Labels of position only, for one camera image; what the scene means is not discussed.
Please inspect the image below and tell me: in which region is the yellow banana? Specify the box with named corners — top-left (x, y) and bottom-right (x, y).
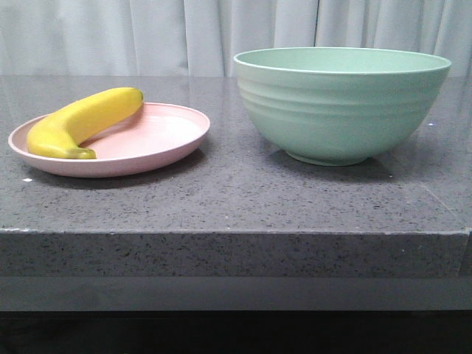
top-left (27, 87), bottom-right (143, 159)

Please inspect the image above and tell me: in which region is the pink plate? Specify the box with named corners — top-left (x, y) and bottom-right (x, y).
top-left (8, 103), bottom-right (210, 178)

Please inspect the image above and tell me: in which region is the green ribbed bowl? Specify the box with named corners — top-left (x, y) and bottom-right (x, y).
top-left (234, 46), bottom-right (451, 166)

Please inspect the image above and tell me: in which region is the white curtain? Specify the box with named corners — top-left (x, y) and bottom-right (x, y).
top-left (1, 1), bottom-right (471, 77)

